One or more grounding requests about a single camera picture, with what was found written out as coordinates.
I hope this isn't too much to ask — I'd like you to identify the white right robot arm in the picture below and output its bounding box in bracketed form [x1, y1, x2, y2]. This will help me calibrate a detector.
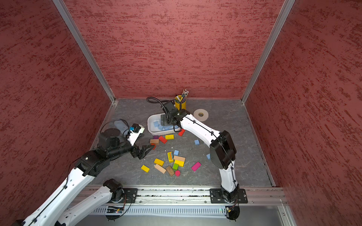
[160, 101, 239, 203]

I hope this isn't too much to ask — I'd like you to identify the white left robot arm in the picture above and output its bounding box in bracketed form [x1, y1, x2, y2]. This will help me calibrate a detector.
[13, 124, 156, 226]

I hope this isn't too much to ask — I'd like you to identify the tan block left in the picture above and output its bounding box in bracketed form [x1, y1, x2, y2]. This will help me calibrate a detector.
[150, 139, 159, 144]

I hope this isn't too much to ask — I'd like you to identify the yellow metal pencil bucket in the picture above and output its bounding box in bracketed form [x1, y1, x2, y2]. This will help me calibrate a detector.
[174, 95, 186, 110]

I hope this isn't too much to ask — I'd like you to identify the yellow block front left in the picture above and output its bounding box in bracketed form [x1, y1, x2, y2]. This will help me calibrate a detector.
[141, 165, 150, 173]

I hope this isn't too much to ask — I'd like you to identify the yellow block centre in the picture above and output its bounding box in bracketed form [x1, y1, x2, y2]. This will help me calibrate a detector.
[154, 158, 164, 167]

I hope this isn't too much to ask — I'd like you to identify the red flat block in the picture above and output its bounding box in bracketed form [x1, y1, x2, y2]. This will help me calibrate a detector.
[158, 136, 167, 144]

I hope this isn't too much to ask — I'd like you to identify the red upright block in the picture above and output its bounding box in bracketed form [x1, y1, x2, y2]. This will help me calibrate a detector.
[178, 129, 185, 137]

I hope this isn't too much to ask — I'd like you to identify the white rectangular bowl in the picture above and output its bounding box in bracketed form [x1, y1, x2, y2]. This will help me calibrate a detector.
[147, 114, 181, 136]

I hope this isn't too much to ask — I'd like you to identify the yellow block near bowl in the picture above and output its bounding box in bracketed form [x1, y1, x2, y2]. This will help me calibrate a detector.
[165, 134, 174, 140]

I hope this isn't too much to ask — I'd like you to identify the striped yellow block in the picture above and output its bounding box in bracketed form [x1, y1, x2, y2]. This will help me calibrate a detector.
[167, 152, 174, 163]

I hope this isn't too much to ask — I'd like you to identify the bundle of pencils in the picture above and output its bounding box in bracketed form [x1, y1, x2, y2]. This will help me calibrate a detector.
[176, 89, 189, 104]

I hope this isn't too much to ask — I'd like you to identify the natural wood long block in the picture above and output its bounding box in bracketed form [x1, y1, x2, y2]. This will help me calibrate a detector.
[155, 164, 166, 174]

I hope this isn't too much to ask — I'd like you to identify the white tape roll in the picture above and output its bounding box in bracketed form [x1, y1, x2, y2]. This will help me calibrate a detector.
[193, 109, 209, 122]

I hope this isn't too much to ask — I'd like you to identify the dark wood block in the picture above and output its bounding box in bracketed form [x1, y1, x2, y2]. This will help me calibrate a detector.
[166, 166, 175, 177]

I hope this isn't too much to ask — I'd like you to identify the green small block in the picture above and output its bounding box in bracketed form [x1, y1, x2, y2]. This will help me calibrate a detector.
[173, 163, 179, 170]

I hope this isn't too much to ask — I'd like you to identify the tan wood block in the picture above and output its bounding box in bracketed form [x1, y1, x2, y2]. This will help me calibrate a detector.
[173, 155, 186, 162]

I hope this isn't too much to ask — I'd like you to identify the yellow block beside green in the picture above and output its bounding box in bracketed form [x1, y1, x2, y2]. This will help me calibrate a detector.
[174, 160, 184, 167]

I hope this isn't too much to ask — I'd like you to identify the magenta round block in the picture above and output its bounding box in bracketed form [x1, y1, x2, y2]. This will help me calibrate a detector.
[175, 170, 181, 177]

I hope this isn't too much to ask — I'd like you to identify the magenta block front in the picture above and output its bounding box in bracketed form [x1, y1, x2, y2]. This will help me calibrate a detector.
[191, 162, 201, 172]

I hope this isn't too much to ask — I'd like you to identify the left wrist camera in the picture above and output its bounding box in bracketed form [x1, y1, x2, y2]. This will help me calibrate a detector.
[126, 123, 145, 146]

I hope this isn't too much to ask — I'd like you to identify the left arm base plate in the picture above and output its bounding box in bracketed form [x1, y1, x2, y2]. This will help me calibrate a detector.
[114, 188, 138, 203]

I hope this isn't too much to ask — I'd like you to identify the aluminium front rail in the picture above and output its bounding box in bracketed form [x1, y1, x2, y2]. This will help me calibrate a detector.
[76, 186, 288, 205]

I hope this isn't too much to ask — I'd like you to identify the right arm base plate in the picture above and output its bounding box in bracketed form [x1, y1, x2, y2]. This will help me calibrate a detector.
[209, 188, 248, 204]

